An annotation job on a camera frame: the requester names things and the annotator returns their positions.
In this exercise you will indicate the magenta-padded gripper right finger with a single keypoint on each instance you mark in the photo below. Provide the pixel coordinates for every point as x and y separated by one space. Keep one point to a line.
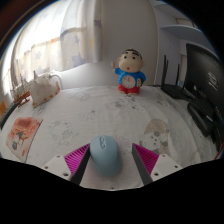
146 160

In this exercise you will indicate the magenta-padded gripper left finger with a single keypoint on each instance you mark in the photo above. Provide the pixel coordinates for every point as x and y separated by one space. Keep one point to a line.
77 159

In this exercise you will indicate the light blue computer mouse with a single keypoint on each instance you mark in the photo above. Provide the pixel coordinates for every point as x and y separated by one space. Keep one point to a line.
106 156

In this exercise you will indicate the red printed mouse pad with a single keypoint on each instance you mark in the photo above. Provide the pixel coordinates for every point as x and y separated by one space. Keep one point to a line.
23 136

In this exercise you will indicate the white printed tablecloth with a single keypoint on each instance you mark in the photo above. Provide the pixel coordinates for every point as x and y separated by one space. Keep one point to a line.
86 110

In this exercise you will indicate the black box under monitor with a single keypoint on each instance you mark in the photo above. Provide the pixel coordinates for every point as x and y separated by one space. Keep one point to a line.
200 116

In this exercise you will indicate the black router with antennas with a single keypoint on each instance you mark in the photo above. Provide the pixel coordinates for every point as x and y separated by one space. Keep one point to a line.
175 90

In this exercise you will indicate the large white conch shell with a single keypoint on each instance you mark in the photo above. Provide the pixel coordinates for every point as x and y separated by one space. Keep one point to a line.
44 90

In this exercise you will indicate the cartoon boy figurine clock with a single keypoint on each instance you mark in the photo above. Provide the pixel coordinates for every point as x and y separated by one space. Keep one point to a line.
130 75

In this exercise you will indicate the orange wooden chair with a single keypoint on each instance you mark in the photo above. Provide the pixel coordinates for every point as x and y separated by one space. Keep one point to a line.
2 109

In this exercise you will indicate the black computer monitor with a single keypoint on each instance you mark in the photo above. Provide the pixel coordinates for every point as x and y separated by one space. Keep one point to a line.
208 80

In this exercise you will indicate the white star-printed curtain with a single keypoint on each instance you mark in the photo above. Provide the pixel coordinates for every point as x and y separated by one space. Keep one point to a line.
50 43

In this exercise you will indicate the white wall shelf unit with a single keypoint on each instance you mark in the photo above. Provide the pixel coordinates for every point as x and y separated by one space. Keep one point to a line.
173 33

